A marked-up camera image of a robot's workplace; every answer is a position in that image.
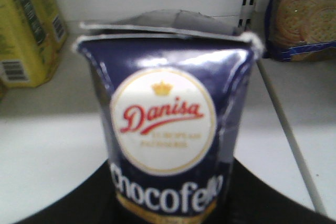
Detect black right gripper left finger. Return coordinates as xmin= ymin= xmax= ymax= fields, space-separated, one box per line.
xmin=1 ymin=162 xmax=113 ymax=223

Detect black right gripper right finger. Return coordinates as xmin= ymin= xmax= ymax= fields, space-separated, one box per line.
xmin=209 ymin=159 xmax=335 ymax=224

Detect dark blue Chocofello cookie box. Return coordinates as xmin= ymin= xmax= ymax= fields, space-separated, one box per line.
xmin=74 ymin=9 xmax=264 ymax=223

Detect white supermarket shelf unit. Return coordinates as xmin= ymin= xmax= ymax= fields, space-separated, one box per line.
xmin=1 ymin=0 xmax=335 ymax=223

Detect blue biscuit packet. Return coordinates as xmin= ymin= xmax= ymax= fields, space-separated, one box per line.
xmin=265 ymin=0 xmax=335 ymax=62

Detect yellow tea carton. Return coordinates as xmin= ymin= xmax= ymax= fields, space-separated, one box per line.
xmin=1 ymin=0 xmax=67 ymax=88

